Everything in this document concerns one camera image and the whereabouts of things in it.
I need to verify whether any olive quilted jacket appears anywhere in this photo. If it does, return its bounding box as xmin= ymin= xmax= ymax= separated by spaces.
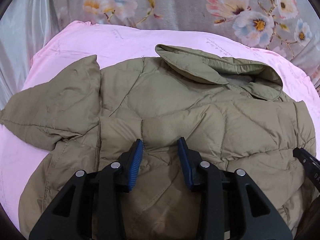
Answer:
xmin=1 ymin=44 xmax=316 ymax=239

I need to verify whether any pink bed sheet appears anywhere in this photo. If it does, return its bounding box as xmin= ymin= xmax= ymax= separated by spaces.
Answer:
xmin=1 ymin=21 xmax=319 ymax=228

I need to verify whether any grey floral blanket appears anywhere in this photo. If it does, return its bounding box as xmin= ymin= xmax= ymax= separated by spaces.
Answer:
xmin=53 ymin=0 xmax=319 ymax=85

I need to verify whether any white satin curtain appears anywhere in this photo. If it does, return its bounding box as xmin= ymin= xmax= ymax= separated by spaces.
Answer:
xmin=1 ymin=0 xmax=59 ymax=108

